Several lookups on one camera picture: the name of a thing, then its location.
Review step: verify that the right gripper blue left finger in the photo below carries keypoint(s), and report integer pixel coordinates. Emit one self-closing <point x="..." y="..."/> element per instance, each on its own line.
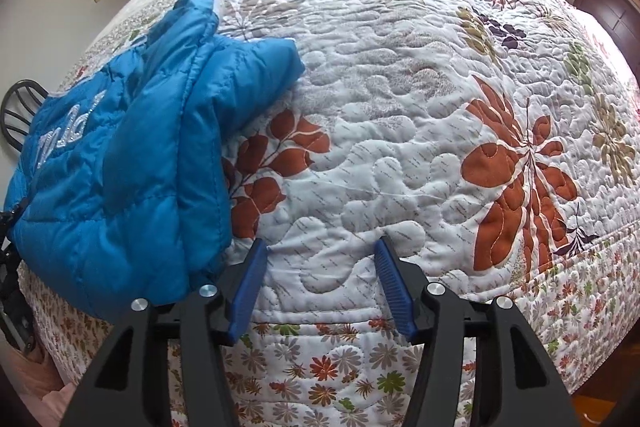
<point x="244" y="283"/>

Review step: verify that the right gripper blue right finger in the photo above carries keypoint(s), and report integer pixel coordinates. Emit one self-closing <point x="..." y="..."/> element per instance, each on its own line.
<point x="397" y="295"/>

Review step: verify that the black metal chair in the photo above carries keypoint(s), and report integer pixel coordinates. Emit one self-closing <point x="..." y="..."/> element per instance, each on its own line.
<point x="18" y="108"/>

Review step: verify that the dark wooden headboard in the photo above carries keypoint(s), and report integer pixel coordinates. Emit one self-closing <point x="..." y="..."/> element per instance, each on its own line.
<point x="620" y="19"/>

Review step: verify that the blue puffer jacket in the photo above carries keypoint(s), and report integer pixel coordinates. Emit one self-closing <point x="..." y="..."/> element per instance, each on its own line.
<point x="119" y="190"/>

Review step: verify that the floral quilted bedspread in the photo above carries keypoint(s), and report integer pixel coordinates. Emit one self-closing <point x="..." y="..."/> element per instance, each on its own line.
<point x="495" y="142"/>

